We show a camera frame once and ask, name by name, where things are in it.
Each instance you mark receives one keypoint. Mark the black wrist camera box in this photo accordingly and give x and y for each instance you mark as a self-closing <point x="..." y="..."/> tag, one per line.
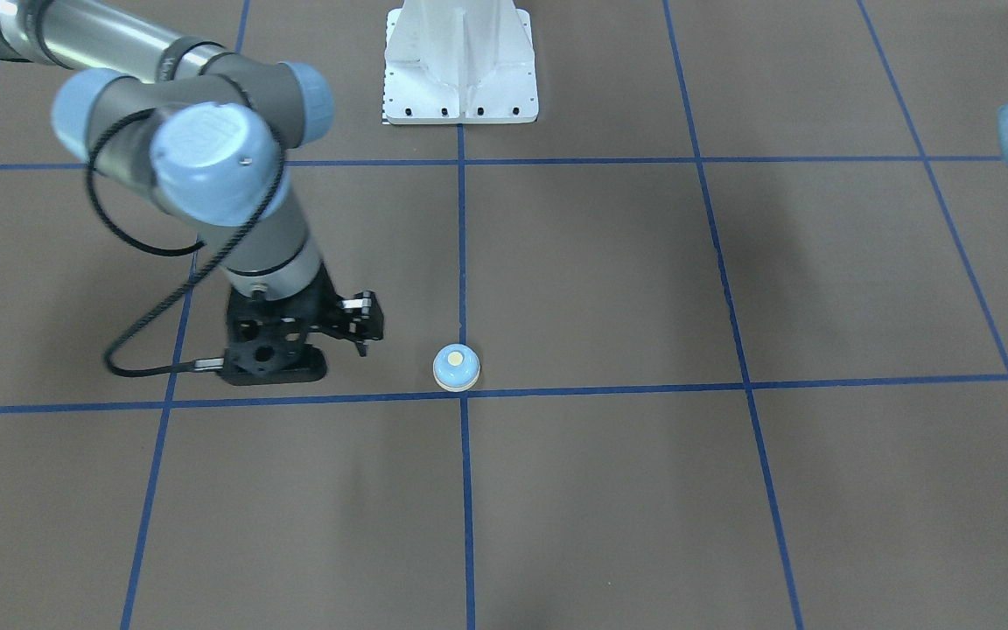
<point x="258" y="363"/>

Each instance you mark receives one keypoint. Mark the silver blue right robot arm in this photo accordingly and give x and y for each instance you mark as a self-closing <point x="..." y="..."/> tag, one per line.
<point x="201" y="132"/>

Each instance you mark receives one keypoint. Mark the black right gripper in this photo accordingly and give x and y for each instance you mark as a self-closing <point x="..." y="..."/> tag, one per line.
<point x="322" y="302"/>

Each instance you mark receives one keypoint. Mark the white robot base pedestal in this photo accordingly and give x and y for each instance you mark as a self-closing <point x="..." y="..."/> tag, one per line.
<point x="459" y="62"/>

